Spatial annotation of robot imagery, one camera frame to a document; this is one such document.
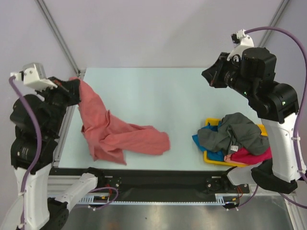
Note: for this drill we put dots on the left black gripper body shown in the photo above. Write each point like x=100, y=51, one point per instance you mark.
x=56, y=97

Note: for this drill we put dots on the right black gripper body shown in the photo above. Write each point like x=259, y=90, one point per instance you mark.
x=229, y=75

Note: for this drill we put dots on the salmon pink t shirt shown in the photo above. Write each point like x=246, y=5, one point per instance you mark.
x=108, y=136

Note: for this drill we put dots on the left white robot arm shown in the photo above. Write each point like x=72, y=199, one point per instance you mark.
x=38, y=118

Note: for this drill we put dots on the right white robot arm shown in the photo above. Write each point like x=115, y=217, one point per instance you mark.
x=251, y=74

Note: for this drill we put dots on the grey t shirt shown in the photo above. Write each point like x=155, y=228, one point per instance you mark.
x=240, y=132

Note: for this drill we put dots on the blue t shirt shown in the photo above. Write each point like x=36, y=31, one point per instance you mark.
x=208, y=139

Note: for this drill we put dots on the magenta t shirt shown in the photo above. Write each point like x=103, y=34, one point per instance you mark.
x=243, y=156

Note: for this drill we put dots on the left aluminium corner post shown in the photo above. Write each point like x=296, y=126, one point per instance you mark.
x=57, y=34

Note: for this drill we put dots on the aluminium corner post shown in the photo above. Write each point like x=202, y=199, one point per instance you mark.
x=281, y=9
x=57, y=34

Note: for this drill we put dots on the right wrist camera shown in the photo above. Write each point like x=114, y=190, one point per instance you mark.
x=241, y=42

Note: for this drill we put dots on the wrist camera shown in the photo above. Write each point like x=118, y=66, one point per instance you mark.
x=33, y=76
x=241, y=42

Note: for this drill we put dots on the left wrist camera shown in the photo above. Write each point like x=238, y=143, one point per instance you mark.
x=33, y=76

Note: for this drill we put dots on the right aluminium corner post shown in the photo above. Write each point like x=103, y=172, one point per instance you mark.
x=281, y=9

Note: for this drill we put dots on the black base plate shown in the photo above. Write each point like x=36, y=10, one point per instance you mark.
x=149, y=183

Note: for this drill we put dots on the slotted cable duct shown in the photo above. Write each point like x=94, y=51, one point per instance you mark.
x=211, y=199

